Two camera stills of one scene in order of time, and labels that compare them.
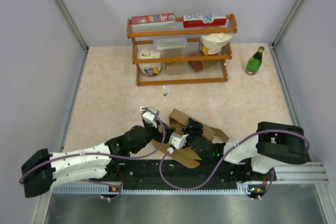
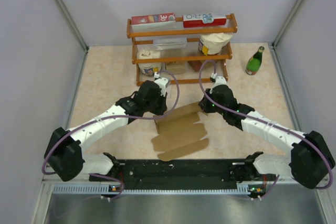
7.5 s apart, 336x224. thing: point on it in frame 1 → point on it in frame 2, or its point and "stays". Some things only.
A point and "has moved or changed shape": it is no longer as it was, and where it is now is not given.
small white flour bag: (149, 68) stays
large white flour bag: (211, 43) stays
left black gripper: (166, 131) → (163, 107)
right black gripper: (197, 128) → (203, 104)
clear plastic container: (168, 43) stays
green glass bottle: (254, 62) stays
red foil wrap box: (154, 22) stays
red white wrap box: (204, 20) stays
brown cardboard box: (185, 156) has moved or changed shape
